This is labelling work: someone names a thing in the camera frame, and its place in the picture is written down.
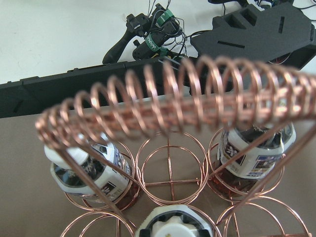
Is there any tea bottle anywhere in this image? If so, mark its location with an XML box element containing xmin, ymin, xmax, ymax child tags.
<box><xmin>134</xmin><ymin>204</ymin><xmax>213</xmax><ymax>237</ymax></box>

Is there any tea bottle rack back left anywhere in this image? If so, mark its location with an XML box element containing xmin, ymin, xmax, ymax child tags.
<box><xmin>44</xmin><ymin>142</ymin><xmax>140</xmax><ymax>210</ymax></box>

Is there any tea bottle rack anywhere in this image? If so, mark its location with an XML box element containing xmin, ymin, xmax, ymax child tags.
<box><xmin>209</xmin><ymin>123</ymin><xmax>296</xmax><ymax>199</ymax></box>
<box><xmin>44</xmin><ymin>142</ymin><xmax>140</xmax><ymax>210</ymax></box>

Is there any tea bottle rack back right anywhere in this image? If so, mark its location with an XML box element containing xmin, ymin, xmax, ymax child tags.
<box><xmin>209</xmin><ymin>123</ymin><xmax>296</xmax><ymax>199</ymax></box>

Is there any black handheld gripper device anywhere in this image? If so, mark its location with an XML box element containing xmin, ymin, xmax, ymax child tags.
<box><xmin>102</xmin><ymin>3</ymin><xmax>185</xmax><ymax>64</ymax></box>

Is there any black foam equipment case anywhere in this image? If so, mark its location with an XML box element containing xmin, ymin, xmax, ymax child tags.
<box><xmin>0</xmin><ymin>3</ymin><xmax>316</xmax><ymax>118</ymax></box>

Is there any copper wire bottle rack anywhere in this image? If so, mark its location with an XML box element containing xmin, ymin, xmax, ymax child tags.
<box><xmin>35</xmin><ymin>56</ymin><xmax>316</xmax><ymax>237</ymax></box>

